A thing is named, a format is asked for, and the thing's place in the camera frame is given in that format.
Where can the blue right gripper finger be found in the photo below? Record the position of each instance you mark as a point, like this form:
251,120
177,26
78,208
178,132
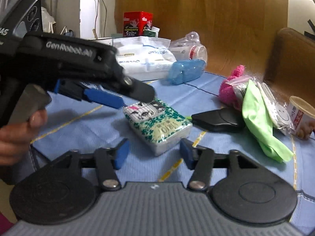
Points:
81,92

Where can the right gripper own blue-tipped finger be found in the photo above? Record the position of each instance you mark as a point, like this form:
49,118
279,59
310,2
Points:
240,188
67,187

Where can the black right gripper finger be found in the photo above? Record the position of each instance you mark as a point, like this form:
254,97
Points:
132,88

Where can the light green cloth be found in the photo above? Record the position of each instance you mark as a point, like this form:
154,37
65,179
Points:
259,123

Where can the person's left hand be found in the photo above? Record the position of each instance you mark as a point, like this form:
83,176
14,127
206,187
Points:
16,138

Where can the blue table cloth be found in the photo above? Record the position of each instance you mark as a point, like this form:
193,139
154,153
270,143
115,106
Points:
87,126

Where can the green patterned tissue pack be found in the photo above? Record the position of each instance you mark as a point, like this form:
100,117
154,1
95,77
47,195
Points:
160,126

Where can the blue plastic case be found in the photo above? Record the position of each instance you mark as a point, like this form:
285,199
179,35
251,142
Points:
184,71

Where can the red tin box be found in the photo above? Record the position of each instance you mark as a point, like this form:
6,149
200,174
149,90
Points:
134,23

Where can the black flat pouch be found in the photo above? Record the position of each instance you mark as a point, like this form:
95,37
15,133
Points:
220,120

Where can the pink fluffy sock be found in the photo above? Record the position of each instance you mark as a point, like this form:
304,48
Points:
226,91

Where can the paper snack cup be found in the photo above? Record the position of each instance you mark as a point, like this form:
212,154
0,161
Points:
302,117

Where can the cotton swabs bag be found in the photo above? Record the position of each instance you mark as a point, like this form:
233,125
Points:
239,86

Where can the brown chair back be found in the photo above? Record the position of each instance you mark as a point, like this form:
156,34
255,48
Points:
290,67

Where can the smiley keychain plastic bag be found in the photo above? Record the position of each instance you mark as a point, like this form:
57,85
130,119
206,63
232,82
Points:
277,111

